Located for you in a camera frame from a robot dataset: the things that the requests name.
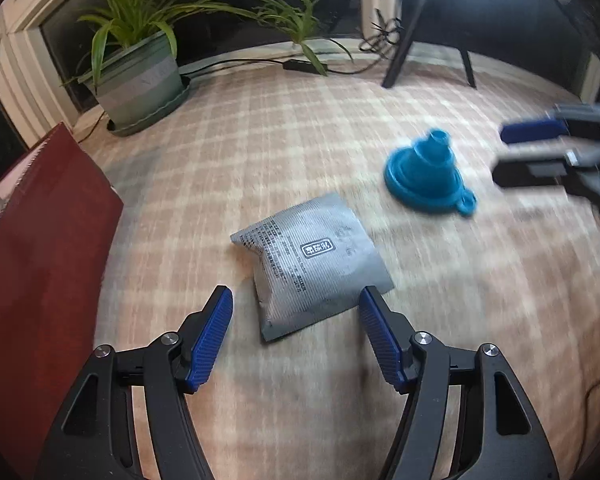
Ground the green pot saucer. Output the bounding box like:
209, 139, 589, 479
107, 74, 193, 137

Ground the black tripod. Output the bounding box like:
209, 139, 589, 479
382, 0, 477, 90

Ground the grey-green plant pot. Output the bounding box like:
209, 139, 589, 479
80, 30, 183, 128

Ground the black inline cable switch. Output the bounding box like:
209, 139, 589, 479
282, 59, 330, 77

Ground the blue silicone funnel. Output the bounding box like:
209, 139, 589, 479
384, 129, 478, 218

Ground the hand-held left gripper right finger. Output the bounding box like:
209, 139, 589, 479
358, 285, 561, 480

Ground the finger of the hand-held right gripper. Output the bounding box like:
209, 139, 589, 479
492, 151, 573, 189
500, 117, 572, 144

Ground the grey printed pouch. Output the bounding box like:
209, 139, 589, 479
230, 192, 395, 343

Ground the green spider plant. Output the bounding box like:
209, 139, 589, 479
60, 0, 353, 88

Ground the dark red cardboard box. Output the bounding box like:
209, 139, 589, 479
0, 124, 126, 466

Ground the black power cable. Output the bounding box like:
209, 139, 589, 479
77, 10, 401, 142

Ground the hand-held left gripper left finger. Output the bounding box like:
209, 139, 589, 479
40, 285, 235, 480

